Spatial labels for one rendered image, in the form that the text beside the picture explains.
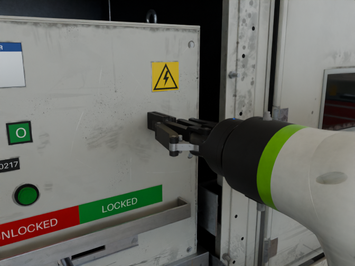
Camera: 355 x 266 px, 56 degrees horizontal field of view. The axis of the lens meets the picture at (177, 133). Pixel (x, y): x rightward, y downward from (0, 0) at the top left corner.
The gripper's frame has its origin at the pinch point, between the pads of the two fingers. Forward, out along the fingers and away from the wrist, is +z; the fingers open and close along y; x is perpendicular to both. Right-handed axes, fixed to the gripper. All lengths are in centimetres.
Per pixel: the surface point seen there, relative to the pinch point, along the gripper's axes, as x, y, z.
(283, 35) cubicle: 14.8, 25.9, -2.9
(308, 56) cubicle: 10.8, 34.2, -2.9
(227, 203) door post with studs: -18.6, 15.3, -0.5
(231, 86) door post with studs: 5.4, 15.1, -0.5
